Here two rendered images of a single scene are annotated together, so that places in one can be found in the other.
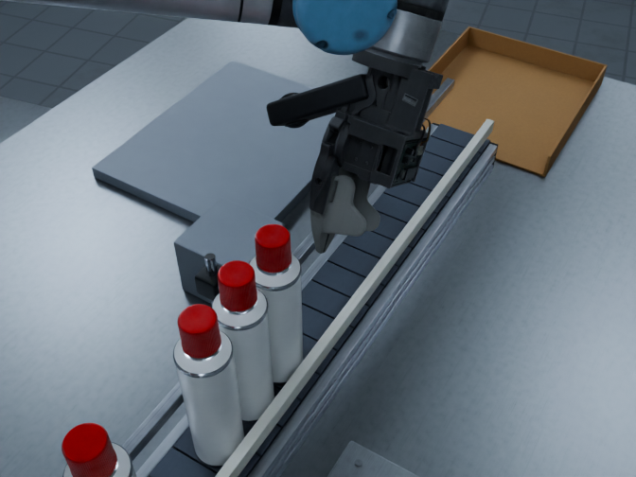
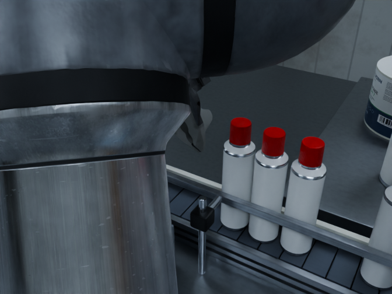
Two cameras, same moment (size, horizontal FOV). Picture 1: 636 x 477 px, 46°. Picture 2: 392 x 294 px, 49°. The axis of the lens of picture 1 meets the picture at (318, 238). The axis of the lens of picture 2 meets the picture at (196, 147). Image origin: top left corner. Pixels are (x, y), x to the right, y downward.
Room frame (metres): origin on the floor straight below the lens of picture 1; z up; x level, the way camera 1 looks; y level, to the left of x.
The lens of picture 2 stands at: (0.56, 0.61, 1.41)
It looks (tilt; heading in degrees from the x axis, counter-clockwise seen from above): 33 degrees down; 270
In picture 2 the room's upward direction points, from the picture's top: straight up
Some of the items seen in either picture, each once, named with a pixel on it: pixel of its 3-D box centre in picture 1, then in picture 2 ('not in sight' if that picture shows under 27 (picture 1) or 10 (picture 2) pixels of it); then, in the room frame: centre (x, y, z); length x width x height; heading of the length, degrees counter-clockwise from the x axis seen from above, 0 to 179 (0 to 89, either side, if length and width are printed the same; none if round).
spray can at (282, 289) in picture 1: (276, 307); (237, 175); (0.49, 0.04, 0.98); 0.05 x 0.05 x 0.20
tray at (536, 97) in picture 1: (503, 94); not in sight; (1.07, -0.31, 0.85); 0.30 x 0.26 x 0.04; 149
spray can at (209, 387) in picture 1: (209, 388); (303, 197); (0.39, 0.10, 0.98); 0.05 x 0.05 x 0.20
